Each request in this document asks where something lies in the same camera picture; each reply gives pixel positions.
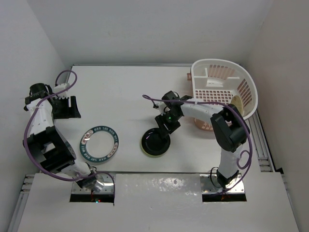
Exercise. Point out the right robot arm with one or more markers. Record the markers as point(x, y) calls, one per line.
point(230, 130)

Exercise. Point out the metal mounting bracket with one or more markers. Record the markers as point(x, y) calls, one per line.
point(97, 185)
point(210, 185)

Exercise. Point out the left metal mounting bracket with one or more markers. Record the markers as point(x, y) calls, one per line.
point(97, 185)

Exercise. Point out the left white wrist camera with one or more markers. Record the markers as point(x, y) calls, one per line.
point(60, 88)

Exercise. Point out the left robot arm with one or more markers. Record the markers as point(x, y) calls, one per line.
point(45, 142)

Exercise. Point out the right metal mounting bracket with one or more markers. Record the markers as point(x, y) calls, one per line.
point(210, 185)

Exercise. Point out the brown plate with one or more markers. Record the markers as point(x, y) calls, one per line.
point(153, 143)

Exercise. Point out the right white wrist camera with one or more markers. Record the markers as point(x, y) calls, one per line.
point(161, 107)

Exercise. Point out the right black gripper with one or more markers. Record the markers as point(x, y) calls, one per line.
point(171, 127)

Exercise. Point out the dark rimmed plate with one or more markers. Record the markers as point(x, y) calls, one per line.
point(99, 144)

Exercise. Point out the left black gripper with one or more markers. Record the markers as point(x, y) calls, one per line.
point(70, 112)

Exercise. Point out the beige plate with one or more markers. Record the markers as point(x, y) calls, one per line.
point(153, 156)
point(237, 101)

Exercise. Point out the white pink dish rack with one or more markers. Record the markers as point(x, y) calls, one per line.
point(222, 80)

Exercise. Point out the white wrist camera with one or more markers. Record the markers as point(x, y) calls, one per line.
point(161, 107)
point(60, 88)

